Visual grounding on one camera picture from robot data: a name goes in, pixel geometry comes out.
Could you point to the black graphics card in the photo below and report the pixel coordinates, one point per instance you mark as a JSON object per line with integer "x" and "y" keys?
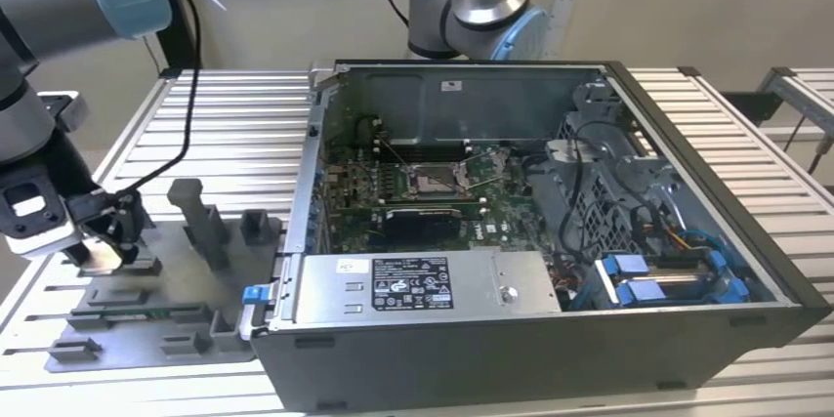
{"x": 416, "y": 226}

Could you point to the black frame post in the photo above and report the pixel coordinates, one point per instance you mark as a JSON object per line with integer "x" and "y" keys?
{"x": 176, "y": 53}

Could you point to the metal slat side table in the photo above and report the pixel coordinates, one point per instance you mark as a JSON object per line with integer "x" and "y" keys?
{"x": 807, "y": 90}

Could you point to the black RAM slot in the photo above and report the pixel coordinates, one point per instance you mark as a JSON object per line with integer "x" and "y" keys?
{"x": 423, "y": 145}

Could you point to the grey parts rack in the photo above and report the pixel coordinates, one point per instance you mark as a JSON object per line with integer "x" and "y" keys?
{"x": 176, "y": 290}

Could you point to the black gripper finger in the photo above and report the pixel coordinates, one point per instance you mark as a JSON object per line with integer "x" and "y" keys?
{"x": 133, "y": 221}
{"x": 76, "y": 253}

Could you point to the blue case latch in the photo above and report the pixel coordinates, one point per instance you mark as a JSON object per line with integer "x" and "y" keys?
{"x": 254, "y": 294}

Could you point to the small sticker on case wall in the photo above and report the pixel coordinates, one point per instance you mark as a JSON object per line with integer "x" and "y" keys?
{"x": 450, "y": 85}

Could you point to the green motherboard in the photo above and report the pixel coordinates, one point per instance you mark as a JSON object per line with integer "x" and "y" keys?
{"x": 508, "y": 202}

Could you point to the black block beside table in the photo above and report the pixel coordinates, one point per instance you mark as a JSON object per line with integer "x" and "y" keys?
{"x": 749, "y": 107}

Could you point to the black open PC case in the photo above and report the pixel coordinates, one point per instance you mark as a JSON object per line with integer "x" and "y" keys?
{"x": 456, "y": 363}

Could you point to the small grey wrist camera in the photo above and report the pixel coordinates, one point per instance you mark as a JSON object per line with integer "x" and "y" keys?
{"x": 65, "y": 112}

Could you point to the thin metal locking lever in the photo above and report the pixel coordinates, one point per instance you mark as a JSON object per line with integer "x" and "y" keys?
{"x": 396, "y": 152}

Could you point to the silver power supply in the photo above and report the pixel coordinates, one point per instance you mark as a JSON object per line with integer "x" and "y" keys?
{"x": 326, "y": 285}

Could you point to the CPU socket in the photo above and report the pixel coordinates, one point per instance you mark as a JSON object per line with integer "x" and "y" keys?
{"x": 432, "y": 182}

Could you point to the hard disk in blue carrier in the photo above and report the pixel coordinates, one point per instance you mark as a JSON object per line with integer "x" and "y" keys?
{"x": 642, "y": 292}
{"x": 626, "y": 264}

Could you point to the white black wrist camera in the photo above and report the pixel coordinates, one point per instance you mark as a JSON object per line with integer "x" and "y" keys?
{"x": 39, "y": 236}

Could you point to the black power supply label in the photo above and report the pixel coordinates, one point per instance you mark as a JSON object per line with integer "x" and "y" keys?
{"x": 410, "y": 285}

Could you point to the grey metal drive cage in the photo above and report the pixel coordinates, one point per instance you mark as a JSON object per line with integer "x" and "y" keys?
{"x": 606, "y": 202}

